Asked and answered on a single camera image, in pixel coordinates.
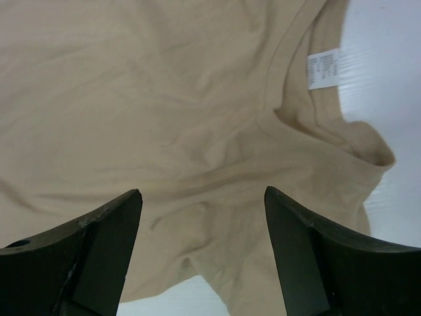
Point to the beige t shirt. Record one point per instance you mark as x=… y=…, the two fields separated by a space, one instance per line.
x=200 y=105

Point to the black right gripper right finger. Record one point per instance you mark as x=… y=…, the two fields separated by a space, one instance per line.
x=325 y=268

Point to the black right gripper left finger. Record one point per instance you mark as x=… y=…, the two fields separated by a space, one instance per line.
x=77 y=268

